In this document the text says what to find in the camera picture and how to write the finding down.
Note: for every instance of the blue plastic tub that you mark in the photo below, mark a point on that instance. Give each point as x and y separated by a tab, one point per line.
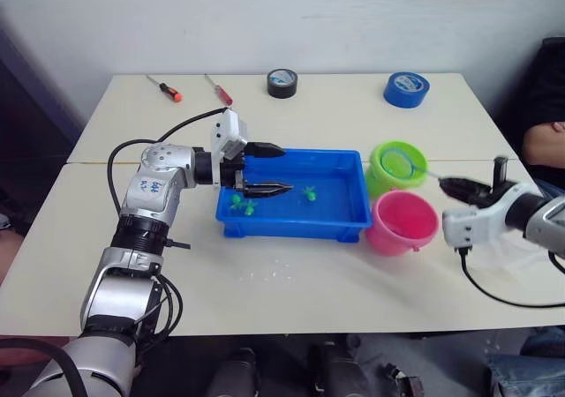
291	225

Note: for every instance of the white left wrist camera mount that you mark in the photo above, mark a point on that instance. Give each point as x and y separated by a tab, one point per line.
229	128

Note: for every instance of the blue jeans leg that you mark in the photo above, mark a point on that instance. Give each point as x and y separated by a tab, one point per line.
529	370

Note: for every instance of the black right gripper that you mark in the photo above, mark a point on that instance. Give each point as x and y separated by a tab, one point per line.
499	172

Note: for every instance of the person in black shirt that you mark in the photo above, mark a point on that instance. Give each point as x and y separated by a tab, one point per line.
545	150

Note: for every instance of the black chair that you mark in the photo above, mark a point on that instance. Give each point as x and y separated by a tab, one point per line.
547	84

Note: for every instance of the green toy fish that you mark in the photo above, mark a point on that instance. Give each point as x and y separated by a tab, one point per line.
310	194
236	201
248	210

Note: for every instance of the small blue fishing net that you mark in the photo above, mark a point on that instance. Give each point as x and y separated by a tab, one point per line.
404	163

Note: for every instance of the blue tape roll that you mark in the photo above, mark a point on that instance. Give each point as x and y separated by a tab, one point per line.
397	98

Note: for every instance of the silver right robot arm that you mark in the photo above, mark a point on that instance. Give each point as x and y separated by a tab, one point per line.
543	220

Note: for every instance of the green plastic bucket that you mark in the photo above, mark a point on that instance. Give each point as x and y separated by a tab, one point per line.
375	176

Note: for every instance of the pink plastic bucket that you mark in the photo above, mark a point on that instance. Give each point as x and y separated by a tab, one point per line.
393	238

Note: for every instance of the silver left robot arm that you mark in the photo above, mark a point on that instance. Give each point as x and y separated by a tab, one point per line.
145	194

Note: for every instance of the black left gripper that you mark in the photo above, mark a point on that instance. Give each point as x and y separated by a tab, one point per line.
229	174

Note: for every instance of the black tape roll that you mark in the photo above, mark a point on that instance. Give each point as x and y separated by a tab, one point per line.
271	89

